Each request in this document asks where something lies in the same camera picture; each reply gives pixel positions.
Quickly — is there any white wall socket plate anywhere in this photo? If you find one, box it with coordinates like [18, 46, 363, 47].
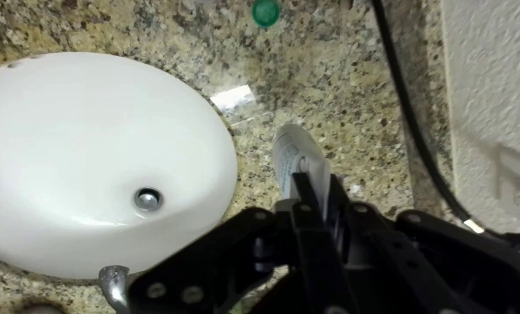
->
[494, 143, 520, 221]

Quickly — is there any white tube with white lid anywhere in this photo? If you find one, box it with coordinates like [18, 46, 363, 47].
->
[272, 124, 333, 218]

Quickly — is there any chrome tap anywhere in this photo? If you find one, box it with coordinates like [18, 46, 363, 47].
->
[98, 265, 132, 314]

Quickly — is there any black cable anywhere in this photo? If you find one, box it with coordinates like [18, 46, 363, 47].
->
[370, 0, 520, 247]

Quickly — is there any white oval sink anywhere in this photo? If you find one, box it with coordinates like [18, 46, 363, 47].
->
[0, 51, 239, 280]

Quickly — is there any green round cap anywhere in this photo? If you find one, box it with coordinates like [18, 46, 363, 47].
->
[251, 0, 281, 28]

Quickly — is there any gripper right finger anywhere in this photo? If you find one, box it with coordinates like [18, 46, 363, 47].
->
[327, 174, 520, 314]

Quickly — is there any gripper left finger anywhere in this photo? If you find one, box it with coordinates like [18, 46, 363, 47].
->
[127, 172, 354, 314]

